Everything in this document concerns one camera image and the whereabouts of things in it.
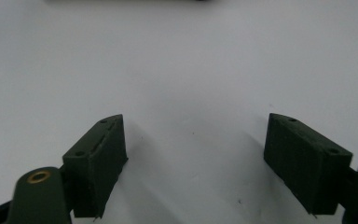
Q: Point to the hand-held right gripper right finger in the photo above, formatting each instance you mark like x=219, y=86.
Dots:
x=304, y=168

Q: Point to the dark flat object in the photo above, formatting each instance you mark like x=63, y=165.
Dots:
x=127, y=0

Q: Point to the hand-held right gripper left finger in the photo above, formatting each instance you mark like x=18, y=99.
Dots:
x=96, y=168

